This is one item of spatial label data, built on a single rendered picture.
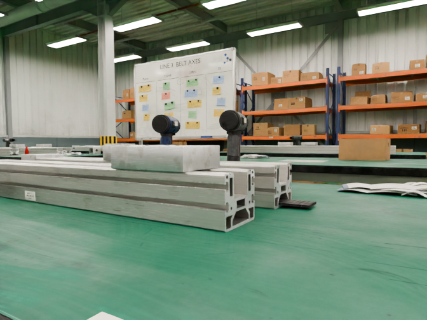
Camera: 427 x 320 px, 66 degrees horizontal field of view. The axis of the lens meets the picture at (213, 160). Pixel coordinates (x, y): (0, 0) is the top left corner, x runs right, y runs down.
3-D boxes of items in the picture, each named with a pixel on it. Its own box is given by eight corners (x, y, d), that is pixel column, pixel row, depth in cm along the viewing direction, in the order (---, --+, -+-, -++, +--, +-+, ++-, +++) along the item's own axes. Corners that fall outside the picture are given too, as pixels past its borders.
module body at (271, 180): (37, 184, 106) (36, 157, 105) (65, 181, 114) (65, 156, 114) (274, 209, 64) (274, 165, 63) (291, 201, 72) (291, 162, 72)
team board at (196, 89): (125, 213, 431) (122, 61, 421) (151, 206, 474) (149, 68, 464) (226, 227, 354) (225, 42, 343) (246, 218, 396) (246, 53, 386)
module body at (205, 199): (-32, 192, 90) (-33, 160, 89) (7, 187, 98) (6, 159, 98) (225, 233, 48) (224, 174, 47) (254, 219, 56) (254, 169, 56)
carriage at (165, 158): (111, 183, 59) (110, 145, 59) (153, 178, 68) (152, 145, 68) (183, 190, 50) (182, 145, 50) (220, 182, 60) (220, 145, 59)
